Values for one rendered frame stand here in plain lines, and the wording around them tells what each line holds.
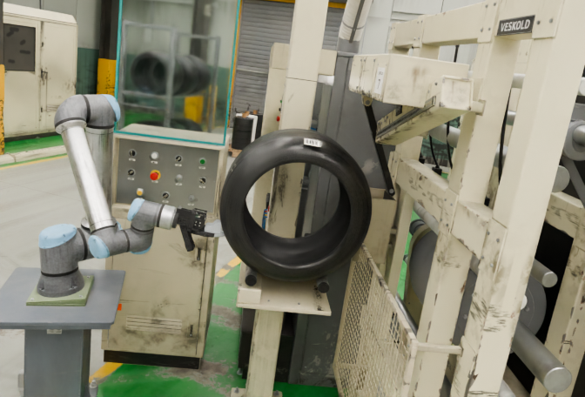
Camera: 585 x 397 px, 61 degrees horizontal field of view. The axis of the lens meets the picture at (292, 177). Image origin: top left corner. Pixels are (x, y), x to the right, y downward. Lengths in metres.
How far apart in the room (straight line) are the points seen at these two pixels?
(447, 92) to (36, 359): 1.98
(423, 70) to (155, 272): 1.76
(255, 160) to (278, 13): 10.05
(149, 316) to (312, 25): 1.71
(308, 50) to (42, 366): 1.77
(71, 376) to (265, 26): 10.08
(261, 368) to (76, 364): 0.83
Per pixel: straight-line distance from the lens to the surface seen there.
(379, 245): 2.23
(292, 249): 2.14
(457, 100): 1.48
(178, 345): 2.89
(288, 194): 2.17
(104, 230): 1.95
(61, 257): 2.31
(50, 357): 2.49
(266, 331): 2.44
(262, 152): 1.76
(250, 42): 11.89
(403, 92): 1.54
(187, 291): 2.73
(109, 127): 2.19
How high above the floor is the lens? 1.72
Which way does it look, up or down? 13 degrees down
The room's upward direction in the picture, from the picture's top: 8 degrees clockwise
